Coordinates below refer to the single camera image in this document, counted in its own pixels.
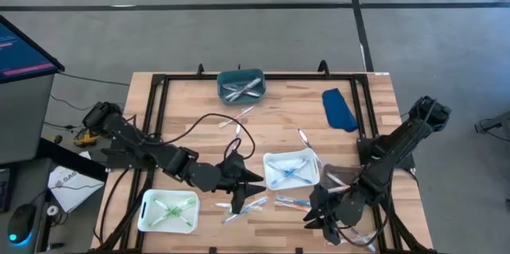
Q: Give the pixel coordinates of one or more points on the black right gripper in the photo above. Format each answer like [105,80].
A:
[330,218]

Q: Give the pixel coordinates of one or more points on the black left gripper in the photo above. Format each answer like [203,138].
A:
[235,180]

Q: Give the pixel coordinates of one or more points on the blue toothbrush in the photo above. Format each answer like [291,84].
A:
[300,165]
[255,205]
[291,200]
[303,177]
[281,179]
[279,167]

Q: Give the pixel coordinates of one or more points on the orange toothbrush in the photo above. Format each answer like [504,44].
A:
[289,206]
[368,235]
[334,177]
[338,188]
[237,116]

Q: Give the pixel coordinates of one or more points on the green toothbrush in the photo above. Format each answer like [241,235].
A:
[159,220]
[185,220]
[161,205]
[189,204]

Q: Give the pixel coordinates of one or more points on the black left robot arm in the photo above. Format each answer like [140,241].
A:
[151,150]

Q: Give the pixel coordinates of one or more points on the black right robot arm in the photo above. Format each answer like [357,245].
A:
[398,146]

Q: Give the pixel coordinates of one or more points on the white plastic bin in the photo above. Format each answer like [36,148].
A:
[295,185]
[171,195]

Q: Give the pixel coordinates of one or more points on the dark translucent plastic bin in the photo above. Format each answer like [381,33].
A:
[330,168]

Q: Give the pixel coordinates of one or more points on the white toothbrush upper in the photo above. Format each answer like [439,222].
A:
[304,138]

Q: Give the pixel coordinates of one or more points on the teal plastic bin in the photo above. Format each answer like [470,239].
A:
[239,75]

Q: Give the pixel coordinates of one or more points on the blue cloth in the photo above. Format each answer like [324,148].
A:
[338,110]

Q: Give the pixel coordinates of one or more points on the yellow tool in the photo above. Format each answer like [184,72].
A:
[85,140]

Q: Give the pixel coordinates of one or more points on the white paper sheet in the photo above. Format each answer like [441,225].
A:
[75,188]

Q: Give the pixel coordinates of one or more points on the white tape roll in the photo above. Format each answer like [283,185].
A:
[48,210]

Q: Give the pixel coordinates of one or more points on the grey stand leg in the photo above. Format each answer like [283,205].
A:
[498,123]

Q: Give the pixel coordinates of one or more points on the dark office desk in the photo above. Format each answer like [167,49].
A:
[40,154]

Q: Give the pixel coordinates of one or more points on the black computer mouse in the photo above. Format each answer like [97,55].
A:
[20,222]

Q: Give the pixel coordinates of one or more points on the grey monitor stand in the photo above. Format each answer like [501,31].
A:
[24,118]

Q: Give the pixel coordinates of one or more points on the black keyboard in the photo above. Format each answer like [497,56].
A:
[5,190]

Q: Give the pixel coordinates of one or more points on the computer monitor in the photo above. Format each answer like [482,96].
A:
[20,55]

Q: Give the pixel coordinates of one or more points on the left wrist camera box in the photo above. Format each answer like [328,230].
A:
[235,160]

